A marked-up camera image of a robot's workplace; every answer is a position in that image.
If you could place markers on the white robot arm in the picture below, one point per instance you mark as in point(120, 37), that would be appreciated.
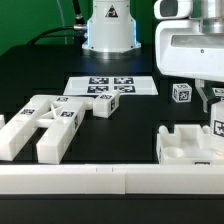
point(111, 30)

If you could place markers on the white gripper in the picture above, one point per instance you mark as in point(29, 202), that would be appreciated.
point(182, 50)

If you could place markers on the white part left edge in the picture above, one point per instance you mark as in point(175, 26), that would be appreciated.
point(2, 121)

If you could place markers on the white chair seat part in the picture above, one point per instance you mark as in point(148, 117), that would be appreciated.
point(187, 145)

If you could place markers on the white chair back frame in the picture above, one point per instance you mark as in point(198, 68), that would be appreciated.
point(61, 116)

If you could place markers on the white front barrier rail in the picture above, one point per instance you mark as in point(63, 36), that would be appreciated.
point(112, 179)

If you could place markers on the white marker base plate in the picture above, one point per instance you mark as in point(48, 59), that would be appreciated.
point(126, 85)

